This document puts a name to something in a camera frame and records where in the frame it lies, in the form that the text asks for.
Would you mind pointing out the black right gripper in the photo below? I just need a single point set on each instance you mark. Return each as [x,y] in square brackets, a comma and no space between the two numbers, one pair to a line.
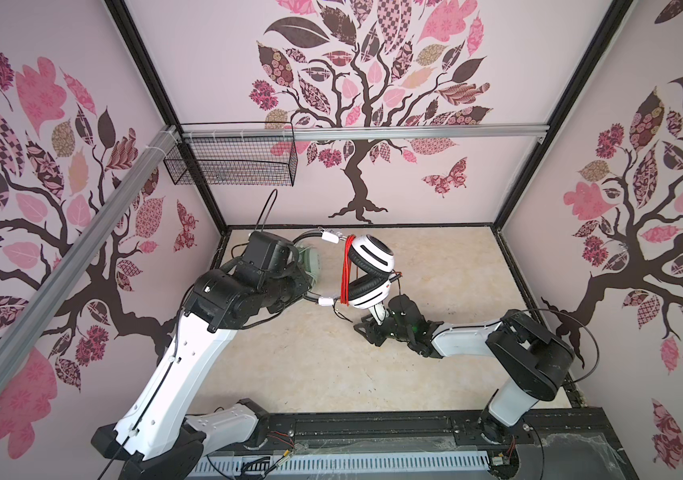
[372,331]

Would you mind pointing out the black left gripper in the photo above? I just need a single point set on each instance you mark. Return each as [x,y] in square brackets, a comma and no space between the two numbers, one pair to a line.
[301,284]

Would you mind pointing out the white black over-ear headphones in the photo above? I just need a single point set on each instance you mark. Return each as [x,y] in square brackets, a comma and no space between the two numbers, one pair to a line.
[367,274]

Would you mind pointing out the mint green over-ear headphones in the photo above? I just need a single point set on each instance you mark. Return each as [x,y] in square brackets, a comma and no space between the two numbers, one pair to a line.
[310,262]

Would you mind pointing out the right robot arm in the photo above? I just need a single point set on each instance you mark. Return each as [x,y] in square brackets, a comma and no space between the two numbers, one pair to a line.
[535,360]

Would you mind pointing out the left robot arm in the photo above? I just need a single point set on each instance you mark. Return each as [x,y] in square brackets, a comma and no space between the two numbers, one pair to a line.
[158,438]

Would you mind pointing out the black wire basket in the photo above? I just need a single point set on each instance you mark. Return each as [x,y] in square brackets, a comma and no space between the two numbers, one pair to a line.
[234,154]

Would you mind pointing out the aluminium rail back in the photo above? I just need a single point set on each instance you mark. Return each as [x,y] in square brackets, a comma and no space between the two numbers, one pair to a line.
[373,133]

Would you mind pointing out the aluminium rail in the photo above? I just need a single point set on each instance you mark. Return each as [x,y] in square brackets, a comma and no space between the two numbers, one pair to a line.
[23,334]
[373,133]

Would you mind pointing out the white slotted cable duct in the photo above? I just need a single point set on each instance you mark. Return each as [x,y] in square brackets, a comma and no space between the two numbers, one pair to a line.
[315,465]

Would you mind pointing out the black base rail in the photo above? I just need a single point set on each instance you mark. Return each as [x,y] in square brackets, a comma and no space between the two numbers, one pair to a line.
[548,444]

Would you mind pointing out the aluminium rail left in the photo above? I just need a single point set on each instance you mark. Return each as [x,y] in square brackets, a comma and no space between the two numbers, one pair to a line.
[23,334]

